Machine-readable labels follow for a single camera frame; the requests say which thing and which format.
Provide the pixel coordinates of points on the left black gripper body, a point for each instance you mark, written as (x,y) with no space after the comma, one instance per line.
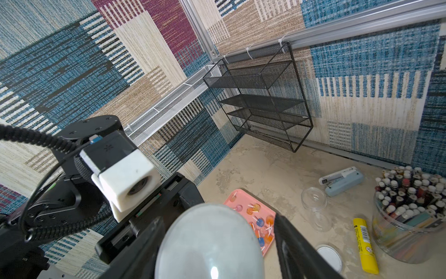
(176,195)

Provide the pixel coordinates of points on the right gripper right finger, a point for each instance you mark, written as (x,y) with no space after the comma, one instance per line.
(297,257)

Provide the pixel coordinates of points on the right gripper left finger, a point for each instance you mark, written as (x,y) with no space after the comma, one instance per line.
(139,260)

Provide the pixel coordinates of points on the translucent white jar lid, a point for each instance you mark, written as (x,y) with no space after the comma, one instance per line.
(331,256)

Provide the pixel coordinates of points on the white lid candy jar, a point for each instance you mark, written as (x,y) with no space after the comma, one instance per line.
(210,241)

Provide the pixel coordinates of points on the clear candy jar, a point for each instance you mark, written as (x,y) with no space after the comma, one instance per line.
(315,202)

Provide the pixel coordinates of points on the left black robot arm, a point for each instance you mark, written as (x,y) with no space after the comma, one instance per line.
(59,207)

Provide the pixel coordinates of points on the blue lollipop candy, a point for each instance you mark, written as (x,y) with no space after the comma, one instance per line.
(259,221)

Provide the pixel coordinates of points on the pink plastic tray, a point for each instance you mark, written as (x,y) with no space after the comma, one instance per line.
(264,235)

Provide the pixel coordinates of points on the pink lollipop candy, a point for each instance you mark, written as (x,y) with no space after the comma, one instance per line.
(238,208)

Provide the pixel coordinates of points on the orange lollipop candy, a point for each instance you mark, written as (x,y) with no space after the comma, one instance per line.
(251,209)

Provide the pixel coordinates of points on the grey stapler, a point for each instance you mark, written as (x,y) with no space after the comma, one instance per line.
(339,182)

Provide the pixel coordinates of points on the clear cup of pencils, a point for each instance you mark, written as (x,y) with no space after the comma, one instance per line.
(410,213)

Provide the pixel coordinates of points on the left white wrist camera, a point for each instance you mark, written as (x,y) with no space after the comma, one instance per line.
(122,172)

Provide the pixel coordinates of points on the white wire mesh basket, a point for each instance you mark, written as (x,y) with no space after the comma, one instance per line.
(151,121)

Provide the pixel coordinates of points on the black wire shelf rack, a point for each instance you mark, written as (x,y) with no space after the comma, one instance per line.
(263,96)

